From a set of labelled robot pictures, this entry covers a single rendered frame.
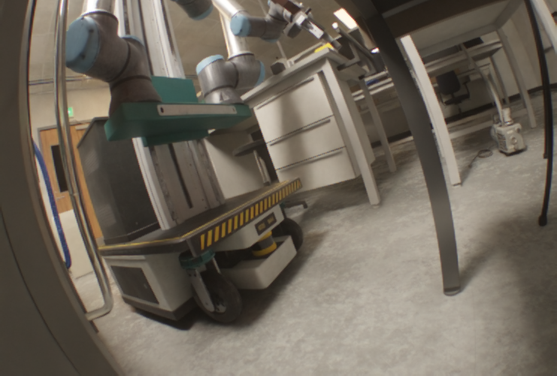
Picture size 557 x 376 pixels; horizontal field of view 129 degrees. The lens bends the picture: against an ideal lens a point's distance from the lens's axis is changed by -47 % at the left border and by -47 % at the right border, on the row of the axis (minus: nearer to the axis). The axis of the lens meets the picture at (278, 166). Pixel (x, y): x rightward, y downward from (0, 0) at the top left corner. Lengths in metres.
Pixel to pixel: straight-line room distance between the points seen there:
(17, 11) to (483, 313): 0.72
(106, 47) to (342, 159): 1.19
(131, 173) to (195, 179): 0.29
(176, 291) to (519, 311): 0.90
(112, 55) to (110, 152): 0.45
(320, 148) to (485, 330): 1.20
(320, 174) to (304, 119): 0.33
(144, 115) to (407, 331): 0.86
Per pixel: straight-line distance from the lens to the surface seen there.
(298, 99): 1.45
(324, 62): 1.39
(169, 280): 0.83
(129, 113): 0.74
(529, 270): 0.68
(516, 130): 1.63
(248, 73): 1.24
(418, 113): 0.48
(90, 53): 0.72
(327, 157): 1.40
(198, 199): 1.10
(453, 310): 0.60
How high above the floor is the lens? 0.41
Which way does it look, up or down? 1 degrees down
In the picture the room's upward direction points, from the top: 20 degrees counter-clockwise
